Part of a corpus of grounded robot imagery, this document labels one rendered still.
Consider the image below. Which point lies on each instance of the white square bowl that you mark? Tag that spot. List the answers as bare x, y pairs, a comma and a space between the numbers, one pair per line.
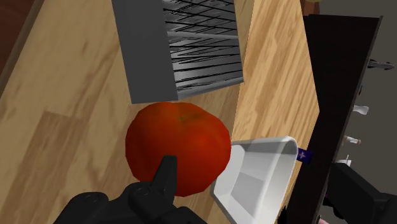
254, 183

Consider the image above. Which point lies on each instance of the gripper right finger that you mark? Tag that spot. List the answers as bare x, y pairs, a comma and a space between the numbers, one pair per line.
356, 198

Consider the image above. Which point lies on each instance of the grey robot stand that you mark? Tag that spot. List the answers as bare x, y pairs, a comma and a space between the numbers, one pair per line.
145, 52

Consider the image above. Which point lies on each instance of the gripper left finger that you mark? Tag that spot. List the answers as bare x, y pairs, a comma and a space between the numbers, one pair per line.
161, 192

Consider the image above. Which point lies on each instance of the red tomato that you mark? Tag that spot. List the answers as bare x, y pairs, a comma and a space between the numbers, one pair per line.
186, 145

